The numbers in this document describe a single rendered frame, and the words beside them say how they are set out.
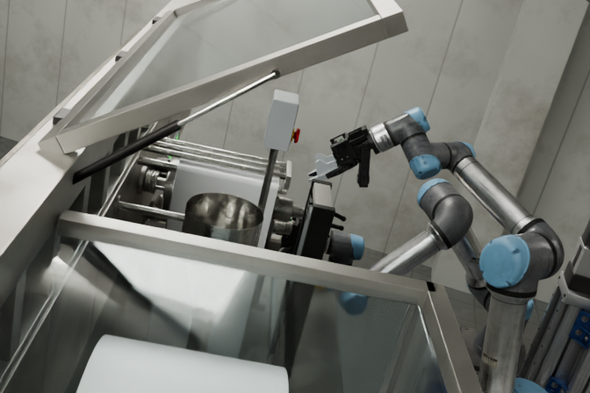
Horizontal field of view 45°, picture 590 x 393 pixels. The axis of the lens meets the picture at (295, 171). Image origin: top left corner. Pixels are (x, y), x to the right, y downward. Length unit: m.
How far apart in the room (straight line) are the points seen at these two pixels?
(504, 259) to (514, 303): 0.12
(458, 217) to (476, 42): 2.30
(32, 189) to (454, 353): 0.57
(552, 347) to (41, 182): 1.54
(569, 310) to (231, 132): 3.00
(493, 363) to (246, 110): 3.07
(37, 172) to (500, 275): 1.08
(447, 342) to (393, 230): 3.72
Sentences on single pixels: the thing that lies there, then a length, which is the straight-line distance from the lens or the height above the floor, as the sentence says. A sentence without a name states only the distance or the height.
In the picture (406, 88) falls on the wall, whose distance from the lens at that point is 4.34.
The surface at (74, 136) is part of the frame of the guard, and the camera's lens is 1.06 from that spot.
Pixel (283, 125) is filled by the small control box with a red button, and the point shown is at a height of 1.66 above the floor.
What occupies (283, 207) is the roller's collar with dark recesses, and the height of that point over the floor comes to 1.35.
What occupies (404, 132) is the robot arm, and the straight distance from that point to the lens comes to 1.94.
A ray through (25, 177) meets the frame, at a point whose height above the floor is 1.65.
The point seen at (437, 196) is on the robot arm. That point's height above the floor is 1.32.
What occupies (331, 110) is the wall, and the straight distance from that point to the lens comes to 4.43.
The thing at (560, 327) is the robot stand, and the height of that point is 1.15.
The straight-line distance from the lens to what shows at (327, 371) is 0.84.
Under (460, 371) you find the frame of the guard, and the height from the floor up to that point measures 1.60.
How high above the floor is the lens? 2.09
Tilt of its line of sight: 22 degrees down
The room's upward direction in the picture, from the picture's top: 14 degrees clockwise
